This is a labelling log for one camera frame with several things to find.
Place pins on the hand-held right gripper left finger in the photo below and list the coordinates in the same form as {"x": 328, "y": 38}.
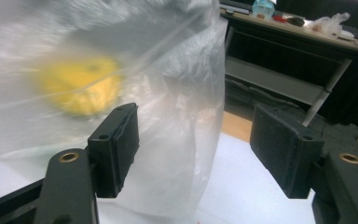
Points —
{"x": 115, "y": 149}

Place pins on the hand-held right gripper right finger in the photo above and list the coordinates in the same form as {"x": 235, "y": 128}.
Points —
{"x": 286, "y": 149}

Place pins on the clear smiley face plastic bag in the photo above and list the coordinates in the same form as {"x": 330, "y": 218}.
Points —
{"x": 167, "y": 93}

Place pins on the white-framed wooden desk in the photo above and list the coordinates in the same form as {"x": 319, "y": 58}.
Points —
{"x": 276, "y": 82}

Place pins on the dark computer mouse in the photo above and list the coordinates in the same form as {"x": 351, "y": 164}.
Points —
{"x": 296, "y": 21}

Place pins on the small red item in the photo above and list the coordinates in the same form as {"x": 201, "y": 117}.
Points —
{"x": 279, "y": 18}

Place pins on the crumpled white plastic bag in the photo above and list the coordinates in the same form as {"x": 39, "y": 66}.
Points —
{"x": 329, "y": 23}

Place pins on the teal translucent bottle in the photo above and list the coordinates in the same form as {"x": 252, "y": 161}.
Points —
{"x": 262, "y": 7}

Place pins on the grey keyboard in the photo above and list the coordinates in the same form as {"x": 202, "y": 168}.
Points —
{"x": 234, "y": 6}

